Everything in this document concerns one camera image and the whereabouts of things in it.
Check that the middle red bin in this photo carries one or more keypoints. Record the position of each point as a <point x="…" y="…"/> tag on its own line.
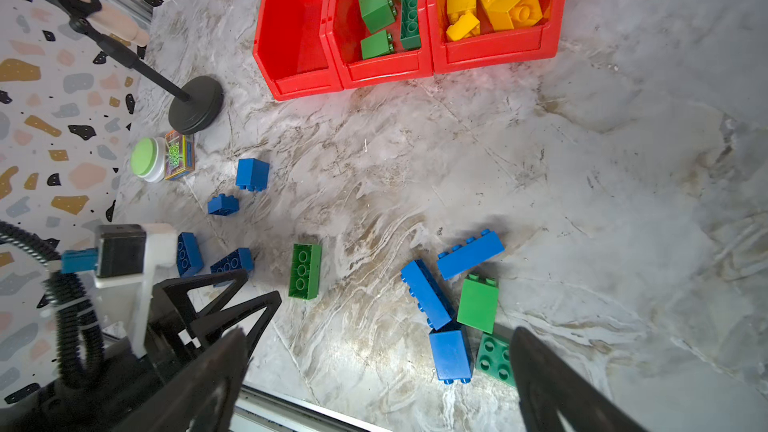
<point x="345" y="30"/>

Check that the dark green long brick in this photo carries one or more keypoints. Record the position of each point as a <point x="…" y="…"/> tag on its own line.
<point x="493" y="359"/>
<point x="409" y="28"/>

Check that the yellow brick mid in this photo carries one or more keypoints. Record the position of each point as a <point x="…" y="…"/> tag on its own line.
<point x="514" y="14"/>

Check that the right red bin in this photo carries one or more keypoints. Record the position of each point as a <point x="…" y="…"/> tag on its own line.
<point x="490" y="47"/>

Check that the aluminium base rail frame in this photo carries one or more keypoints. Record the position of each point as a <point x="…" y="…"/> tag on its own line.
<point x="257" y="410"/>

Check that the green round button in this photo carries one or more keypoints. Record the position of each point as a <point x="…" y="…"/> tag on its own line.
<point x="148" y="159"/>

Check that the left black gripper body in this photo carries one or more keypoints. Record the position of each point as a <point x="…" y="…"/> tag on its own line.
<point x="121" y="385"/>

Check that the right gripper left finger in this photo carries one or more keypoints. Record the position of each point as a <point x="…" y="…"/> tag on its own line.
<point x="202" y="397"/>

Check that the blue square brick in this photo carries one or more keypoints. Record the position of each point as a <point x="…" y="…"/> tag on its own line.
<point x="451" y="354"/>

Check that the small blue brick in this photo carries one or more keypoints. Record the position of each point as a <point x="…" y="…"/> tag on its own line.
<point x="252" y="175"/>
<point x="223" y="205"/>

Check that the left red bin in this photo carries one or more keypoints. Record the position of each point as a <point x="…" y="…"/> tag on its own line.
<point x="290" y="48"/>

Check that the red bin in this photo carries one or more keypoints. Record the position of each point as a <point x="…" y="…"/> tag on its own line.
<point x="345" y="30"/>
<point x="490" y="47"/>
<point x="290" y="48"/>

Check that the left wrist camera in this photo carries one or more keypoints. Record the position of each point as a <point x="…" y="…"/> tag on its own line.
<point x="123" y="265"/>

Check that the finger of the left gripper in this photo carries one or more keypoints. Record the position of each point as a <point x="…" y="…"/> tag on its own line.
<point x="178" y="302"/>
<point x="211" y="323"/>

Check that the colourful small card box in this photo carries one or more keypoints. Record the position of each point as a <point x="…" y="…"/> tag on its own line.
<point x="180" y="155"/>

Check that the blue long brick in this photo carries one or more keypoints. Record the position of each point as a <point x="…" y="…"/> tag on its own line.
<point x="473" y="252"/>
<point x="239" y="259"/>

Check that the light green square brick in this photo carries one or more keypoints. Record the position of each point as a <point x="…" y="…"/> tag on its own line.
<point x="377" y="45"/>

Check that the microphone on black stand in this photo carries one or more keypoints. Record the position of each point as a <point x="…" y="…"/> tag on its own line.
<point x="195" y="105"/>

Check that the blue long brick diagonal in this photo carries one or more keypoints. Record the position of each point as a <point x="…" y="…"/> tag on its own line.
<point x="429" y="296"/>

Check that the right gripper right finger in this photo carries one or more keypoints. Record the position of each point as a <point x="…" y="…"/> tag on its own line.
<point x="551" y="393"/>

